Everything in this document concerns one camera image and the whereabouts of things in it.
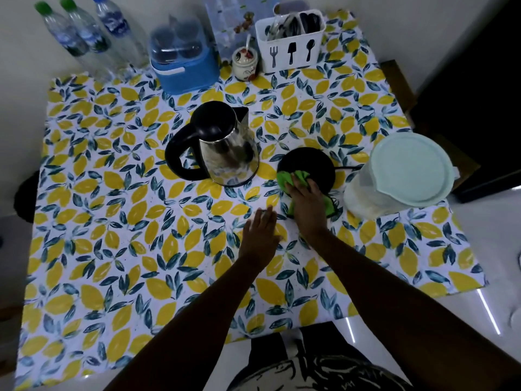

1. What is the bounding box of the person's right hand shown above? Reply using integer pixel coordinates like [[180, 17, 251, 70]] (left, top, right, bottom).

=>
[[285, 177, 329, 239]]

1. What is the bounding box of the person's left hand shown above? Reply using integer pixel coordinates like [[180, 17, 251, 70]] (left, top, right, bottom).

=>
[[238, 207, 284, 268]]

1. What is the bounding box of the green cleaning cloth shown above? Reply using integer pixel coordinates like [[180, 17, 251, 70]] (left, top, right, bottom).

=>
[[276, 170, 338, 219]]

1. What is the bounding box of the person's left forearm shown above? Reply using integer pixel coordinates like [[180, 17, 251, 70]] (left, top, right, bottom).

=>
[[104, 256, 278, 391]]

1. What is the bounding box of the person's right forearm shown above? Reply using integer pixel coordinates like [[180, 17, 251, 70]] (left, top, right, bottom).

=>
[[307, 230, 521, 391]]

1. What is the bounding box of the black round kettle base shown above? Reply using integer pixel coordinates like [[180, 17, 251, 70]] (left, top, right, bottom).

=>
[[277, 147, 337, 198]]

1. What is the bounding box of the clear jug pale green lid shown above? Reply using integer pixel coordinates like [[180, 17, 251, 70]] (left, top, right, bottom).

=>
[[343, 132, 461, 221]]

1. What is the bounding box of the small white ceramic jar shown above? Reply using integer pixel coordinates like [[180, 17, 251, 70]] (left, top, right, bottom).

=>
[[231, 46, 259, 82]]

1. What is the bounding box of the white plastic cutlery holder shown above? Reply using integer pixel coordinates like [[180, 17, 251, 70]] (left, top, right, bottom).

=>
[[255, 9, 327, 74]]

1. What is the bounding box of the person's black printed clothing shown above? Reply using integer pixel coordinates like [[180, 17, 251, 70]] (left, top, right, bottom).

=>
[[226, 321, 414, 391]]

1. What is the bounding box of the lemon print tablecloth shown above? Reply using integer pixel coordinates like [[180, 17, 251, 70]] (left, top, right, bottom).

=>
[[14, 10, 487, 391]]

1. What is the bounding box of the blue container clear lid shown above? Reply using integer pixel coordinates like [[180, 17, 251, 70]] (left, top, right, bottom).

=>
[[148, 18, 221, 96]]

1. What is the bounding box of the bunch of cutlery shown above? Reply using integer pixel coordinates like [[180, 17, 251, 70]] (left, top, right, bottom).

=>
[[266, 12, 322, 41]]

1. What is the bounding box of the clear printed plastic pack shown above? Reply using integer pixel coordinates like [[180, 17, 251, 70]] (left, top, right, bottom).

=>
[[202, 0, 282, 62]]

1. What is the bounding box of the dark cabinet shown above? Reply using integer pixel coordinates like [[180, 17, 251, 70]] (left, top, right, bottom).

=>
[[409, 0, 521, 204]]

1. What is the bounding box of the blue cap water bottle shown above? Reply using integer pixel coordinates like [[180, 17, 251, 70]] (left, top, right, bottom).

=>
[[90, 0, 151, 69]]

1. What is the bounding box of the dark stool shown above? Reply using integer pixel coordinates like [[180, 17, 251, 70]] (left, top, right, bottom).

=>
[[13, 170, 42, 225]]

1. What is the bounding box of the green cap water bottle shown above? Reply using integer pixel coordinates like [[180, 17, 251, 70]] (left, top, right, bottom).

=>
[[59, 0, 132, 78], [34, 1, 104, 83]]

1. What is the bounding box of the steel electric kettle black handle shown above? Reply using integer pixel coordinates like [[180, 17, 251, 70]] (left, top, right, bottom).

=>
[[164, 101, 261, 188]]

